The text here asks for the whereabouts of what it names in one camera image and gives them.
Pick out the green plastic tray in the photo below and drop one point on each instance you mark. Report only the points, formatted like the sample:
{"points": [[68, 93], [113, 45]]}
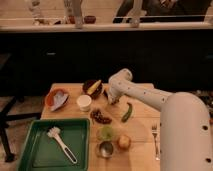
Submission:
{"points": [[42, 153]]}

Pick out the dark brown bowl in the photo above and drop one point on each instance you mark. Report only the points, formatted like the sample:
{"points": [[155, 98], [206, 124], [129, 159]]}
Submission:
{"points": [[87, 84]]}

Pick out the brown bowl on shelf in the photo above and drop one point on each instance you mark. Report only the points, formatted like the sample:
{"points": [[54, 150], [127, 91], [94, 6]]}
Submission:
{"points": [[90, 19]]}

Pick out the silver fork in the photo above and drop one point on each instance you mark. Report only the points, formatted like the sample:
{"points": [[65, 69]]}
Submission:
{"points": [[155, 133]]}

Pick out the grey cloth in bowl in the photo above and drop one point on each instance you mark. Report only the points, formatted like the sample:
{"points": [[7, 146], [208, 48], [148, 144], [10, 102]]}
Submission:
{"points": [[58, 100]]}

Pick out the metal measuring cup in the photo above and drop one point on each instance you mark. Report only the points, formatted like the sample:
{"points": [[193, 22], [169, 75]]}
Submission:
{"points": [[105, 149]]}

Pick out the black chair base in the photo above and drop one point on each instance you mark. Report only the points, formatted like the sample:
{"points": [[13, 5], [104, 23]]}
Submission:
{"points": [[5, 117]]}

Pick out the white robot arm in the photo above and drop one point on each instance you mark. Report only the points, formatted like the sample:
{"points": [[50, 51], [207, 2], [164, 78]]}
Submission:
{"points": [[185, 134]]}

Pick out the yellow apple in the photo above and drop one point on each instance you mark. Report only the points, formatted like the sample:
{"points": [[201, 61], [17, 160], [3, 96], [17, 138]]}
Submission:
{"points": [[124, 142]]}

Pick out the orange bowl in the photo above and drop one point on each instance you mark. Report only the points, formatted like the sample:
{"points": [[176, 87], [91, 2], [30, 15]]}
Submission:
{"points": [[50, 95]]}

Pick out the white dish brush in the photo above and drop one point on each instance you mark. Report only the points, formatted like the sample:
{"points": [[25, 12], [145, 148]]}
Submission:
{"points": [[54, 132]]}

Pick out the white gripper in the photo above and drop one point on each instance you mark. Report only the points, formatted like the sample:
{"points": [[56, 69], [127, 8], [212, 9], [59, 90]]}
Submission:
{"points": [[112, 100]]}

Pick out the white cup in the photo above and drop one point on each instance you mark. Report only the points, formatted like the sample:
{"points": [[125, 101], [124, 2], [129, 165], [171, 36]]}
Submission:
{"points": [[84, 102]]}

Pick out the yellow corn cob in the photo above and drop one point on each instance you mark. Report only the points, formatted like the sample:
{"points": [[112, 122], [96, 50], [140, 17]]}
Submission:
{"points": [[93, 88]]}

